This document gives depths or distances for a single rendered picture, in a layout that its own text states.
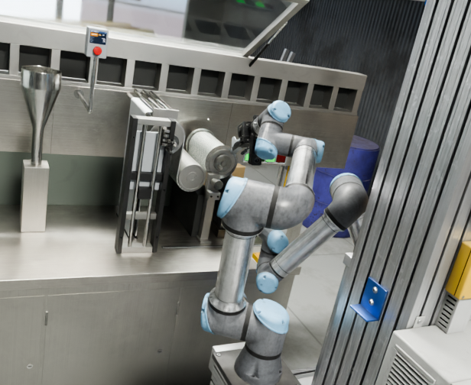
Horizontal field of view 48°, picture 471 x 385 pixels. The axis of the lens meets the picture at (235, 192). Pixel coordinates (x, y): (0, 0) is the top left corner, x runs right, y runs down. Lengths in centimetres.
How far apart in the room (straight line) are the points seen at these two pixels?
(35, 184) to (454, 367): 156
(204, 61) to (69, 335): 128
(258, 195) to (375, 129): 427
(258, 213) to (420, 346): 49
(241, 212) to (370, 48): 455
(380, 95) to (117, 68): 360
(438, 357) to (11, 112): 179
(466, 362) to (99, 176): 170
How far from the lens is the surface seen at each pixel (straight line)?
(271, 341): 162
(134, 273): 198
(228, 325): 161
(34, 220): 220
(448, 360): 132
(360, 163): 485
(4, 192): 244
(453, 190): 125
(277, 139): 171
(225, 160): 219
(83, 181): 245
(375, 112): 559
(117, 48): 232
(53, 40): 228
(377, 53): 569
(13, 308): 200
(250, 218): 136
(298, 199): 137
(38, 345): 210
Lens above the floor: 188
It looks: 20 degrees down
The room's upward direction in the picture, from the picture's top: 11 degrees clockwise
